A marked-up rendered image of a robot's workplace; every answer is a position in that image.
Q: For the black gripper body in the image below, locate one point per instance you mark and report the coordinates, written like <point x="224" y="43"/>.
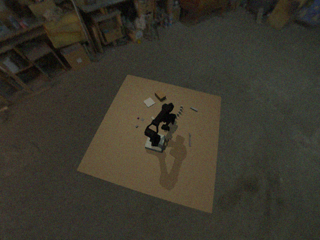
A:
<point x="168" y="121"/>

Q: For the brown rectangular block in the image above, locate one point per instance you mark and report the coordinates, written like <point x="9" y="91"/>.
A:
<point x="160" y="95"/>

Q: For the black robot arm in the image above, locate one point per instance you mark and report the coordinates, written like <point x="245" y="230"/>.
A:
<point x="165" y="113"/>

